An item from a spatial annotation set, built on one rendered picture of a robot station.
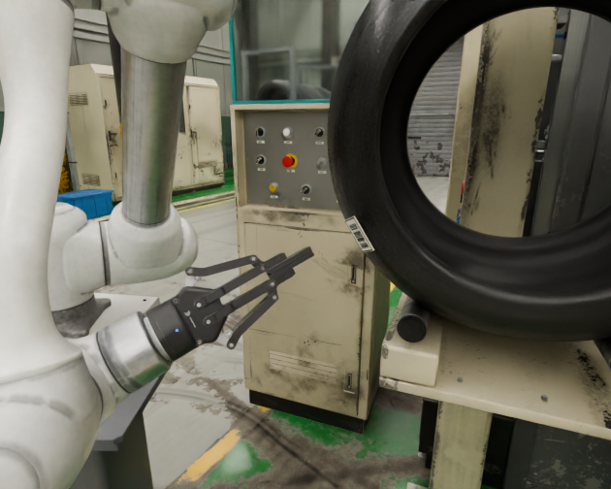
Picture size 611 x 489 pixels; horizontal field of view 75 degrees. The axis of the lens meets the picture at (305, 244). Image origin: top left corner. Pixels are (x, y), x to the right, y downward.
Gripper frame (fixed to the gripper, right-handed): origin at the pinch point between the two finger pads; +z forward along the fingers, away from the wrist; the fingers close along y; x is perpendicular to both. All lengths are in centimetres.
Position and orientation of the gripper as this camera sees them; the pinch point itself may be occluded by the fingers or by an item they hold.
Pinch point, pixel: (289, 262)
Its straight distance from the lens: 58.1
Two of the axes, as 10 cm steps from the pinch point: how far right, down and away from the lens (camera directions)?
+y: 4.7, 8.8, 0.8
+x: 2.9, -0.7, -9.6
